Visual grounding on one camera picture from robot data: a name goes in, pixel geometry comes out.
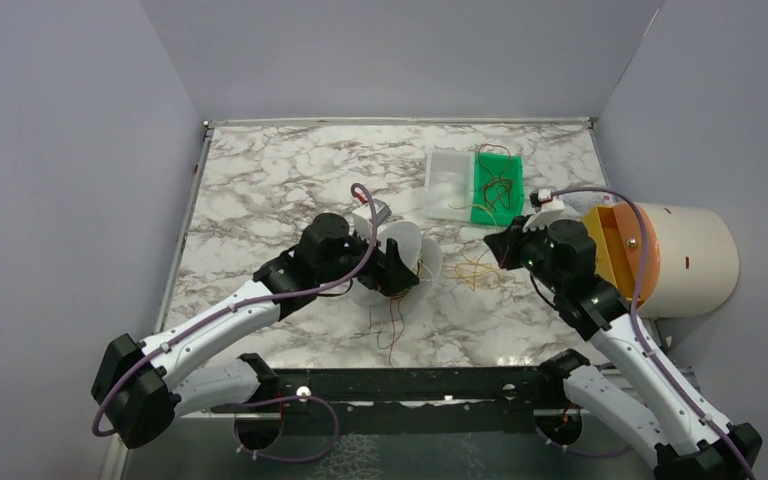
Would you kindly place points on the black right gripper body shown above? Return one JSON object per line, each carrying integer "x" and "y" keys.
{"x": 513, "y": 242}

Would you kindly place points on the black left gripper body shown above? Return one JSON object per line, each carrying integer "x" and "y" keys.
{"x": 389, "y": 268}

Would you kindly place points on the white perforated filament spool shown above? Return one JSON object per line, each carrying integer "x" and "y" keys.
{"x": 413, "y": 263}

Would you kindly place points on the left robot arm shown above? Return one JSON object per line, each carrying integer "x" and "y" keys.
{"x": 141, "y": 387}

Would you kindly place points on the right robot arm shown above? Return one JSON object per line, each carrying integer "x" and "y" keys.
{"x": 664, "y": 419}

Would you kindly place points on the green plastic bin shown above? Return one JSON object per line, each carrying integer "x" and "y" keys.
{"x": 499, "y": 189}

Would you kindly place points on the white paper label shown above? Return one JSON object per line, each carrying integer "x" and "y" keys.
{"x": 582, "y": 202}

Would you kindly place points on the white translucent plastic bin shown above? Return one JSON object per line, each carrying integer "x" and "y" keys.
{"x": 449, "y": 185}

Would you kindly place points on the white and orange cylinder container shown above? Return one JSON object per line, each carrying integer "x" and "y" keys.
{"x": 686, "y": 257}

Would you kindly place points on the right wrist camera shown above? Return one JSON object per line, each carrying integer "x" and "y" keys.
{"x": 547, "y": 206}

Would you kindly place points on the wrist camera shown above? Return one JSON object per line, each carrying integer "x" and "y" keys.
{"x": 547, "y": 206}
{"x": 371, "y": 215}

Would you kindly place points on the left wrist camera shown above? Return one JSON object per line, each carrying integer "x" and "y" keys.
{"x": 371, "y": 215}

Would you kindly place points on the black mounting rail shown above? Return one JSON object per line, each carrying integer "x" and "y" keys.
{"x": 393, "y": 401}

